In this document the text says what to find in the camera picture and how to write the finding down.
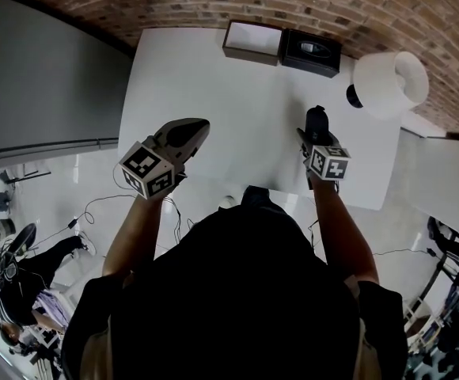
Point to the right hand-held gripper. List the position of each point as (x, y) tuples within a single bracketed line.
[(328, 164)]

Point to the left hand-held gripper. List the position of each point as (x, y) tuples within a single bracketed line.
[(142, 168)]

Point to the person's left forearm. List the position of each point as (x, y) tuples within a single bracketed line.
[(134, 232)]

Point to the person's right forearm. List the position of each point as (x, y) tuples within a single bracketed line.
[(344, 236)]

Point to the person's white shoe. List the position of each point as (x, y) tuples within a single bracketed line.
[(227, 202)]

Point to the person's dark trouser leg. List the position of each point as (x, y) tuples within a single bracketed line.
[(255, 196)]

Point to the white table lamp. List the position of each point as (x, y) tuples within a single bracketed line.
[(384, 85)]

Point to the black box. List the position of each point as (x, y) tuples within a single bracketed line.
[(310, 52)]

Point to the brown box with white inside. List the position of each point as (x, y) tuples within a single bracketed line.
[(253, 38)]

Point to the black power adapter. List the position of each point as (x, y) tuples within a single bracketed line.
[(72, 223)]

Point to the grey refrigerator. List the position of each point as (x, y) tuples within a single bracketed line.
[(43, 85)]

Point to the person's black shirt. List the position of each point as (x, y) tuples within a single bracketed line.
[(233, 303)]

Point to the purple cloth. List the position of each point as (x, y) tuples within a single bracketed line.
[(53, 309)]

